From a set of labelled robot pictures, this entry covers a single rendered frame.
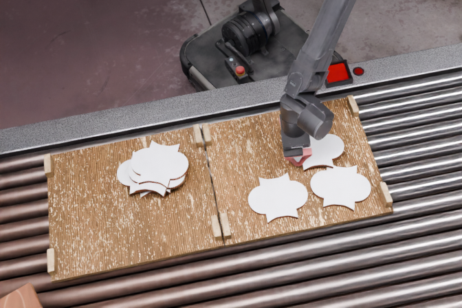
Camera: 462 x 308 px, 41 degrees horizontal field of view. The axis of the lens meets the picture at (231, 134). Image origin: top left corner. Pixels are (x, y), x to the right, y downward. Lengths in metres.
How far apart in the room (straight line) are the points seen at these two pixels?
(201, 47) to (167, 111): 1.07
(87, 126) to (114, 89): 1.26
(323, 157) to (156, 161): 0.41
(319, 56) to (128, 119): 0.61
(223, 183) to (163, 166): 0.15
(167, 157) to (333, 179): 0.41
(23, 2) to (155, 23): 0.75
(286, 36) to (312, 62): 1.41
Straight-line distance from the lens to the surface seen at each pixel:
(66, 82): 3.10
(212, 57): 2.72
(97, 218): 1.57
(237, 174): 1.57
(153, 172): 1.54
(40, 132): 1.78
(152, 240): 1.51
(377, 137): 1.66
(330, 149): 1.58
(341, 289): 1.47
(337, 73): 1.76
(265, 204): 1.51
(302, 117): 1.40
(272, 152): 1.60
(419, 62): 1.84
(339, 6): 1.35
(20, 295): 1.43
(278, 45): 2.72
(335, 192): 1.53
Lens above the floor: 2.29
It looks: 56 degrees down
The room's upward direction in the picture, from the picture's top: 7 degrees counter-clockwise
